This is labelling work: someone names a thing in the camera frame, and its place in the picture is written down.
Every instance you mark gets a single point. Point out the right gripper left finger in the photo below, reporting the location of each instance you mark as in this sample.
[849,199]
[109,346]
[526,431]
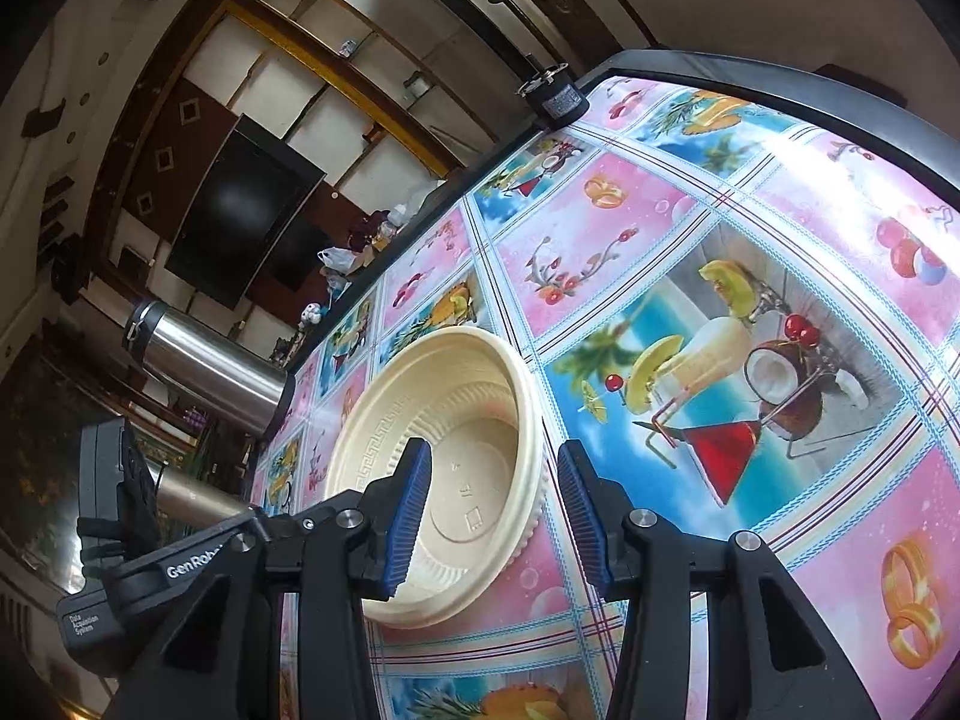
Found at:
[215,652]

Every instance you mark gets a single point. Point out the large beige plastic bowl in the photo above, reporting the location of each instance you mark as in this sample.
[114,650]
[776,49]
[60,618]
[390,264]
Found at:
[468,394]

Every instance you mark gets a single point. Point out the wide steel canister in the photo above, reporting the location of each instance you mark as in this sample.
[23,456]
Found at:
[189,501]

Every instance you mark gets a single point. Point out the tall steel thermos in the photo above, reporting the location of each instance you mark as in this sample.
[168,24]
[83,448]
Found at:
[219,374]

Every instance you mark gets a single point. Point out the fruit pattern tablecloth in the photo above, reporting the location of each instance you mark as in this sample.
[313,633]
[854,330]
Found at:
[749,322]

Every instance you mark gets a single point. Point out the black television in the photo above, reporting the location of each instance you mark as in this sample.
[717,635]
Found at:
[249,195]

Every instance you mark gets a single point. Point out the small black table clamp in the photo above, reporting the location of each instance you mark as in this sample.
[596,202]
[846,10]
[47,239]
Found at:
[554,97]

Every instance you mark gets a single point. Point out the wooden chair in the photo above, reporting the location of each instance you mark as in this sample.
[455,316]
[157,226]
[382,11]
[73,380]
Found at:
[583,31]

